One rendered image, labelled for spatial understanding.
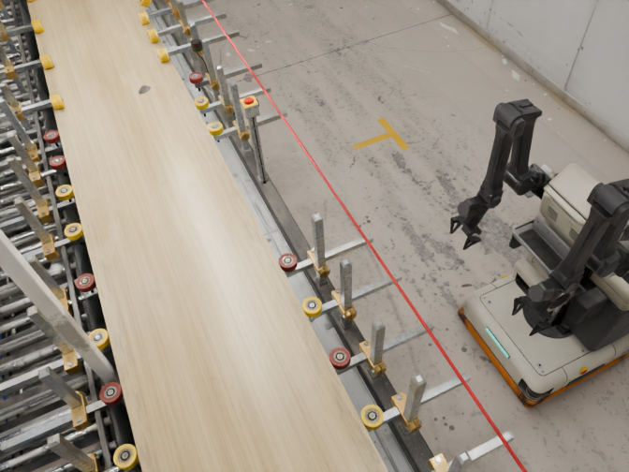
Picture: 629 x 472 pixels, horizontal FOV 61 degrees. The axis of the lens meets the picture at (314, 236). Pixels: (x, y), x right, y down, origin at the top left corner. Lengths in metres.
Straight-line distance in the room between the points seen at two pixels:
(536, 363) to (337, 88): 2.81
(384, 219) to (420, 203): 0.29
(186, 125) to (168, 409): 1.58
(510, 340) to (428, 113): 2.16
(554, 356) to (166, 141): 2.26
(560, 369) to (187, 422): 1.78
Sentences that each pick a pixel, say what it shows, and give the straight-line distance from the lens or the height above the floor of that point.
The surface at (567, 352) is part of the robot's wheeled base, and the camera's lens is 2.96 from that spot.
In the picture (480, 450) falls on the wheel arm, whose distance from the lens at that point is 2.04.
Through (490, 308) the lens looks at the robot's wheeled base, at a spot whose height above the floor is 0.28.
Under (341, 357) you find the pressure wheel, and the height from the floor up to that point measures 0.91.
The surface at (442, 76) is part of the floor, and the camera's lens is 4.85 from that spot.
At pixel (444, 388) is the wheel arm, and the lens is 2.11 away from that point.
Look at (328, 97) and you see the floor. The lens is 4.57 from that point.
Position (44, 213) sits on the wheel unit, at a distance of 2.95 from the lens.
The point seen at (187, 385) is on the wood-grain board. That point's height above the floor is 0.90.
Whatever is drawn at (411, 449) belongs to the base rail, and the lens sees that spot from 2.16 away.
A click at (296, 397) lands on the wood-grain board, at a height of 0.90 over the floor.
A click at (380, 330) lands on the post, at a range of 1.89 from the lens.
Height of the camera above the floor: 2.76
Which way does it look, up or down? 51 degrees down
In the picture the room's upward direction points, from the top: 5 degrees counter-clockwise
